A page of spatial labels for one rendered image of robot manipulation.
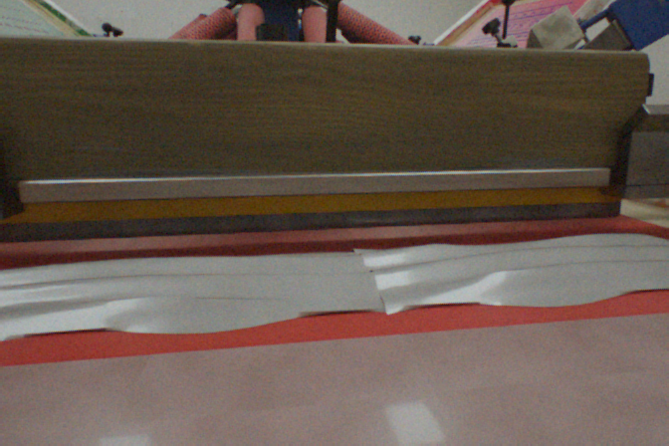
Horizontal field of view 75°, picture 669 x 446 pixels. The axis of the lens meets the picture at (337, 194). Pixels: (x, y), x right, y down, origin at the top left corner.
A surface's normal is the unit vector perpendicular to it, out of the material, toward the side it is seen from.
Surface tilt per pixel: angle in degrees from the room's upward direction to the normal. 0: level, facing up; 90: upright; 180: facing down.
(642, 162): 90
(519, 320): 0
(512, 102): 90
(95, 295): 27
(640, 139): 90
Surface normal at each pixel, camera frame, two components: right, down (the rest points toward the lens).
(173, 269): 0.03, -0.76
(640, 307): 0.00, -0.98
